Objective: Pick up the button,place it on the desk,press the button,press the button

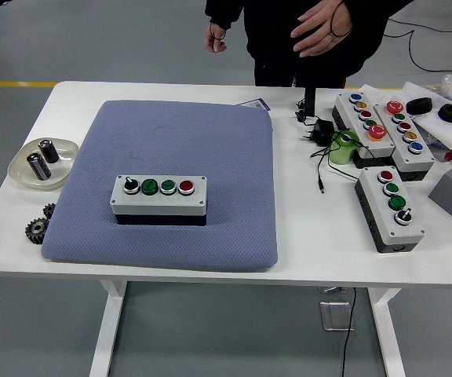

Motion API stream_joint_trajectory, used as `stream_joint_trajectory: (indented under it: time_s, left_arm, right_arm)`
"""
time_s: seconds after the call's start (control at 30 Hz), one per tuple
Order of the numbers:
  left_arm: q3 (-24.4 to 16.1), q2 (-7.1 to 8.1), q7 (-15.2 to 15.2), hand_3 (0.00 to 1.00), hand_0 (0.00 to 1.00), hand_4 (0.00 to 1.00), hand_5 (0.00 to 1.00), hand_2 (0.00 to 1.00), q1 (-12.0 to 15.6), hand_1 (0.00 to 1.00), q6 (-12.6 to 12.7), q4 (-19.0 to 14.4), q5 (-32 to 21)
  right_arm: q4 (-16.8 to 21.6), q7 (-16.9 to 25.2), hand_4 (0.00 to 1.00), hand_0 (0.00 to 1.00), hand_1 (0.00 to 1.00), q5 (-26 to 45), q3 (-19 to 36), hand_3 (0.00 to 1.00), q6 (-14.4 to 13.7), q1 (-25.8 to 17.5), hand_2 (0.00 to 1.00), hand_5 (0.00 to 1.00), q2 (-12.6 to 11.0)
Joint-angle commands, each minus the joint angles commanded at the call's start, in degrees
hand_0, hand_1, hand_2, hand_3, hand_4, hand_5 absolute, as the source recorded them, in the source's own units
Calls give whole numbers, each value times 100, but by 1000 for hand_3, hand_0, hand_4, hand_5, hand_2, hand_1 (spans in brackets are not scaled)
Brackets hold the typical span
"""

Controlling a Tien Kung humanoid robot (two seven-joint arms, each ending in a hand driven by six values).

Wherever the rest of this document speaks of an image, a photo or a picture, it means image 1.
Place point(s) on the person's right hand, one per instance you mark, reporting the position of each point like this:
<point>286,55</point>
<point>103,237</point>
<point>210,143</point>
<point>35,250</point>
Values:
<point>210,39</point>

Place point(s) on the person's left hand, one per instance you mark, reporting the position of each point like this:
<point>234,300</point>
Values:
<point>320,31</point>

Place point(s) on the grey four-button control box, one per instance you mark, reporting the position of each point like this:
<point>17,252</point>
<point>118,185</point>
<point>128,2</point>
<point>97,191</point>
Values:
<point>383,224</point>
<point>155,204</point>

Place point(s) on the grey five-button box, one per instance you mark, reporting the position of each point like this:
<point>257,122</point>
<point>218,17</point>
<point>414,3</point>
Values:
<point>426,157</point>
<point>351,114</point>

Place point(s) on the person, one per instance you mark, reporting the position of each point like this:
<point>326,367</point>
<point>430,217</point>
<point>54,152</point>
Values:
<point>273,47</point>

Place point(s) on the black upright device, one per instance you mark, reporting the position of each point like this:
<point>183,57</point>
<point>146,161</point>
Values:
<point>309,100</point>

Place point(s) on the small white paper sheet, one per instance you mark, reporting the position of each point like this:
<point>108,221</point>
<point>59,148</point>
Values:
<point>371,91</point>

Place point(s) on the purple white card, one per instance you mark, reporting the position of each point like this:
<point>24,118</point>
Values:
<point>255,104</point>

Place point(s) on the black power adapter plug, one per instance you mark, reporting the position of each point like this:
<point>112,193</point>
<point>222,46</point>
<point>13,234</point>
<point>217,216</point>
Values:
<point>323,129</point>

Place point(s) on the blue-grey padded mat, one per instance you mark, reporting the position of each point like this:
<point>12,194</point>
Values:
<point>210,157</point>

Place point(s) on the green plastic object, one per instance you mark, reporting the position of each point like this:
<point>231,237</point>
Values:
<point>340,155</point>

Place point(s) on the dark cylindrical battery cell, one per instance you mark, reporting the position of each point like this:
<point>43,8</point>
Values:
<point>49,151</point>
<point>39,167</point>

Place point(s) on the large white paper sheet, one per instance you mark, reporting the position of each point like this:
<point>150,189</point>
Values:
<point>445,129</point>

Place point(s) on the white shallow dish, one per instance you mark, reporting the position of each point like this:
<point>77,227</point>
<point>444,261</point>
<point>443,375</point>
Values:
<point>22,176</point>

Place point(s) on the small dark metal gear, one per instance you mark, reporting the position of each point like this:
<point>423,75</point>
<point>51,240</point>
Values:
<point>48,211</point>

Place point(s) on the large dark metal gear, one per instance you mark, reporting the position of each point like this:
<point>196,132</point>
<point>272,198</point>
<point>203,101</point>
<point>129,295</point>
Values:
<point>35,231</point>

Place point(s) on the white table leg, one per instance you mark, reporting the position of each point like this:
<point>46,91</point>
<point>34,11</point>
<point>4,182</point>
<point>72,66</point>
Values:
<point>106,334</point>
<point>387,334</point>

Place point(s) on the metal floor bracket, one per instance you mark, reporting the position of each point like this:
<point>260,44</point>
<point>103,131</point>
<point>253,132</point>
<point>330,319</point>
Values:
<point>334,314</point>

